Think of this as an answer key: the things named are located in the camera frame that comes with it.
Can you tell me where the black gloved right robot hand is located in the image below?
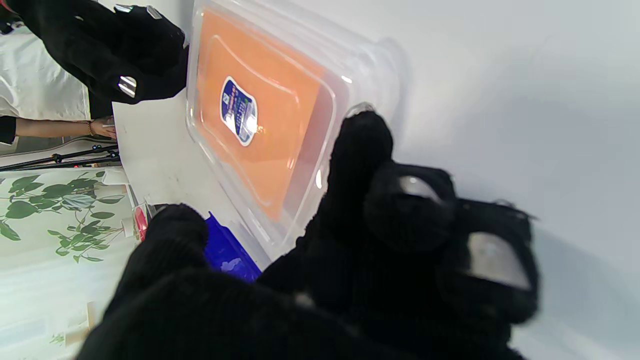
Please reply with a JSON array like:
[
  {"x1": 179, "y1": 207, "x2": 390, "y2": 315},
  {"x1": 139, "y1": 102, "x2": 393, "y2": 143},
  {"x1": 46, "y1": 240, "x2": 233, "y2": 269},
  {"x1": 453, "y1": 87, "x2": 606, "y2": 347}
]
[{"x1": 0, "y1": 0, "x2": 190, "y2": 106}]

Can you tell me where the bystander bare hand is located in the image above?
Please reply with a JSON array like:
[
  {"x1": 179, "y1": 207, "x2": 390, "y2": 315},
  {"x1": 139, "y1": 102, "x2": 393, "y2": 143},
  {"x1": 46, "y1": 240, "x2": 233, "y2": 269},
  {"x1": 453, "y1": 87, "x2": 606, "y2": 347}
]
[{"x1": 89, "y1": 115, "x2": 119, "y2": 141}]

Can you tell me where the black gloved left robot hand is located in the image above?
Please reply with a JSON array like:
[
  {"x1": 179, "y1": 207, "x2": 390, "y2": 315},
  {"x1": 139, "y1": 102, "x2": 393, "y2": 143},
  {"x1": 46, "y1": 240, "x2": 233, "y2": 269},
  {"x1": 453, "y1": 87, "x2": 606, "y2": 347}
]
[{"x1": 75, "y1": 110, "x2": 542, "y2": 360}]

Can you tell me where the clear container with blue clips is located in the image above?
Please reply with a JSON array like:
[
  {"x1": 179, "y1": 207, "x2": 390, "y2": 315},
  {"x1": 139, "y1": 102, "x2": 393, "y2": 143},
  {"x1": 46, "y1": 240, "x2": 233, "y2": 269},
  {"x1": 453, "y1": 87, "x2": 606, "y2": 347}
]
[{"x1": 202, "y1": 211, "x2": 263, "y2": 284}]

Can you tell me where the clear lid with orange label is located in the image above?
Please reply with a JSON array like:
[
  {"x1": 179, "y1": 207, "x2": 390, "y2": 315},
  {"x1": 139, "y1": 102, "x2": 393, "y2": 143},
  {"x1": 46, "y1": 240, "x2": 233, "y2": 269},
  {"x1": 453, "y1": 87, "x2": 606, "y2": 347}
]
[{"x1": 185, "y1": 0, "x2": 407, "y2": 273}]

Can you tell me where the bystander bare forearm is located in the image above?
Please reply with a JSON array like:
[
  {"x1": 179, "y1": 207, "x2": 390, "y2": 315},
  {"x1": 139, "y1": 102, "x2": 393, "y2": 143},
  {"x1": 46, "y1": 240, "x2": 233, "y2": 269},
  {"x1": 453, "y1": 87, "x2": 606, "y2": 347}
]
[{"x1": 0, "y1": 115, "x2": 95, "y2": 146}]

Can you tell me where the black equipment piece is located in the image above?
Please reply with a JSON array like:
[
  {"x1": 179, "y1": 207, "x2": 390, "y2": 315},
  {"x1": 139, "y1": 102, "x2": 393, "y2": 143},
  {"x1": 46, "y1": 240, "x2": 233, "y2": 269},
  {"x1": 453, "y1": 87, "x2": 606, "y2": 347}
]
[{"x1": 0, "y1": 143, "x2": 122, "y2": 173}]

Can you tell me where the printed room scene backdrop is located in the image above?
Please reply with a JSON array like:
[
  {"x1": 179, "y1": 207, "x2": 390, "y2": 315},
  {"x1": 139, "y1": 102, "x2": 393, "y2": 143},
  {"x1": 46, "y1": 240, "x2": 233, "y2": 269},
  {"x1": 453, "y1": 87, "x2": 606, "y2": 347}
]
[{"x1": 0, "y1": 167, "x2": 148, "y2": 360}]

